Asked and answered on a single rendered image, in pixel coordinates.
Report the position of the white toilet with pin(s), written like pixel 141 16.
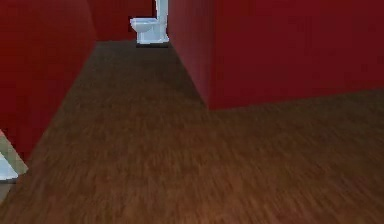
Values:
pixel 151 28

